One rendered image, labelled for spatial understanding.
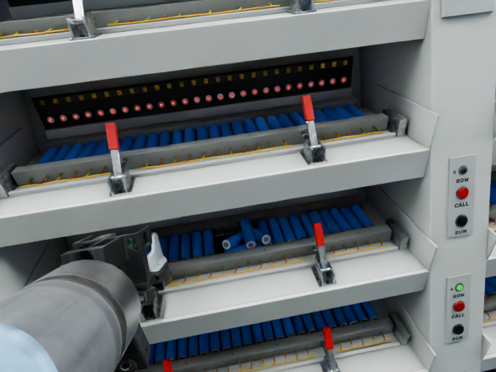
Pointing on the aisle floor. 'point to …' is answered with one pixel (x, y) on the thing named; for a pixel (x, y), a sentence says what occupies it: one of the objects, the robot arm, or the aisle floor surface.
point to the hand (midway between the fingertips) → (147, 266)
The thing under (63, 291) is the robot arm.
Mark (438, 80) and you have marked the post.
